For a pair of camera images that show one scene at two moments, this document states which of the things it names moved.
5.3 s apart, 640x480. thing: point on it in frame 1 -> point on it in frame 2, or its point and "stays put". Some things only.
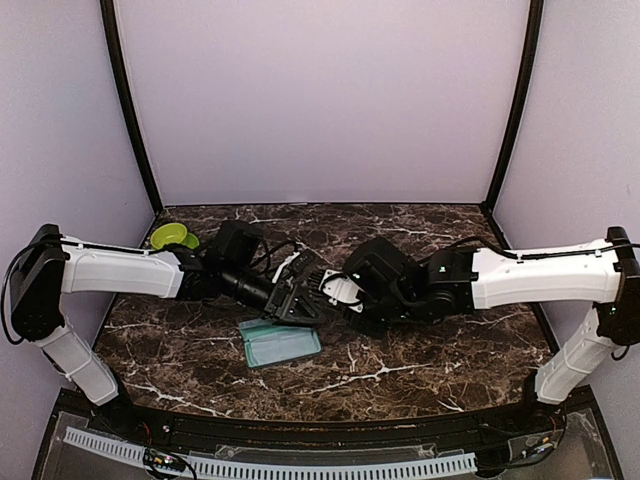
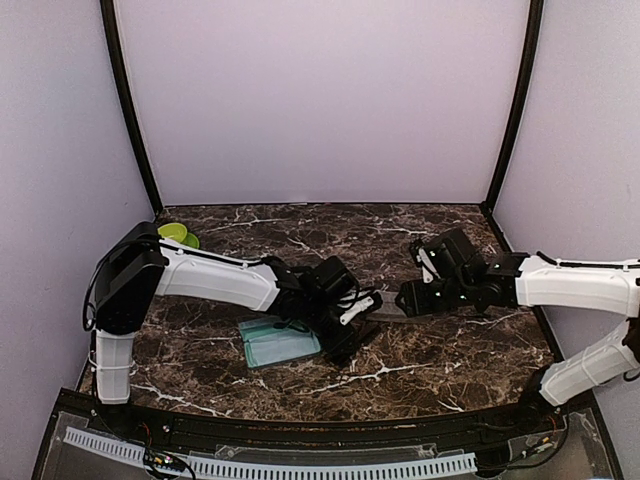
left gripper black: x=281 y=304 -> x=336 y=346
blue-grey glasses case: x=269 y=343 stays put
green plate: x=191 y=241 stays put
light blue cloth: x=272 y=347 stays put
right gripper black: x=374 y=330 -> x=417 y=303
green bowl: x=167 y=233 stays put
